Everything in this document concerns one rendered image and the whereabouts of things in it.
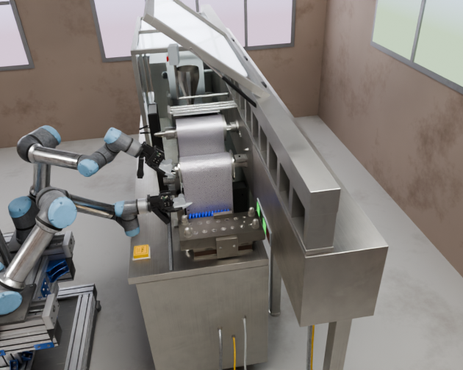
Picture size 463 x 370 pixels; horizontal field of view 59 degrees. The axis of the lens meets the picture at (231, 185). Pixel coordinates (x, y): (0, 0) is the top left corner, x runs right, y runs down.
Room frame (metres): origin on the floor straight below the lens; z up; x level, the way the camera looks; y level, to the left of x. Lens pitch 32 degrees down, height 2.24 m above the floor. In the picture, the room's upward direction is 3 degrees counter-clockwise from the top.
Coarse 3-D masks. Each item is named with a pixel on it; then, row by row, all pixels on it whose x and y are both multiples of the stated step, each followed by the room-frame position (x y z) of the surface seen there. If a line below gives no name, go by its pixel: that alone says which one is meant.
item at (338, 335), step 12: (276, 264) 1.84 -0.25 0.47; (276, 276) 1.84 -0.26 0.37; (276, 288) 1.84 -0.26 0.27; (276, 300) 1.84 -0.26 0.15; (276, 312) 1.84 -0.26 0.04; (336, 324) 0.94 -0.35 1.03; (348, 324) 0.95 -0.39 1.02; (336, 336) 0.94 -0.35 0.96; (348, 336) 0.95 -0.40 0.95; (336, 348) 0.94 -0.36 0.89; (324, 360) 0.99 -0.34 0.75; (336, 360) 0.94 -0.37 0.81
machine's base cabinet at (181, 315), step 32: (160, 288) 1.36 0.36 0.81; (192, 288) 1.38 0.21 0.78; (224, 288) 1.40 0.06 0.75; (256, 288) 1.42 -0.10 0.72; (160, 320) 1.36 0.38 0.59; (192, 320) 1.38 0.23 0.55; (224, 320) 1.40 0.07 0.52; (256, 320) 1.42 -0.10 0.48; (160, 352) 1.35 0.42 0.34; (192, 352) 1.38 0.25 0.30; (224, 352) 1.40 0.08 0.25; (256, 352) 1.42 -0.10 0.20
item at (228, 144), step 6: (222, 114) 2.68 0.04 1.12; (228, 132) 2.41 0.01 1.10; (228, 138) 2.43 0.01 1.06; (228, 144) 2.44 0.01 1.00; (228, 150) 2.46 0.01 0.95; (234, 150) 2.15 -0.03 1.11; (234, 168) 2.18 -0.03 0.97; (240, 168) 1.95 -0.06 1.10; (240, 174) 1.96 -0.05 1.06; (240, 180) 1.97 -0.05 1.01; (246, 180) 1.78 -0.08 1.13; (252, 198) 1.70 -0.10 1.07; (252, 204) 1.70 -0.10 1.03
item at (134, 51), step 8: (136, 24) 3.45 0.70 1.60; (136, 32) 3.14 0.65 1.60; (136, 40) 2.89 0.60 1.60; (136, 48) 2.75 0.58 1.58; (144, 48) 2.65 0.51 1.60; (152, 48) 2.64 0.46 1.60; (160, 48) 2.65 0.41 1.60; (184, 48) 2.67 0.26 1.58; (136, 64) 2.62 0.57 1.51; (136, 72) 2.62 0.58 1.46; (136, 80) 2.62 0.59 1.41; (144, 112) 2.63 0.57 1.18; (144, 120) 2.62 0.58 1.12; (144, 128) 2.62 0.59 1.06
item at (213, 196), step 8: (192, 184) 1.64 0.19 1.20; (200, 184) 1.65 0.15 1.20; (208, 184) 1.65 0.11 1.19; (216, 184) 1.66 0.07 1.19; (224, 184) 1.66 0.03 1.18; (184, 192) 1.64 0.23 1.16; (192, 192) 1.64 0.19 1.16; (200, 192) 1.65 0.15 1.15; (208, 192) 1.65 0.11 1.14; (216, 192) 1.66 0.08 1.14; (224, 192) 1.66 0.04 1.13; (192, 200) 1.64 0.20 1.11; (200, 200) 1.65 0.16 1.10; (208, 200) 1.65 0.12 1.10; (216, 200) 1.66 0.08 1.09; (224, 200) 1.66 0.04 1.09; (232, 200) 1.67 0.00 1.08; (192, 208) 1.64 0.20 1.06; (200, 208) 1.65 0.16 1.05; (208, 208) 1.65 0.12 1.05; (216, 208) 1.66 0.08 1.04; (224, 208) 1.66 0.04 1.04; (232, 208) 1.67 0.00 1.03
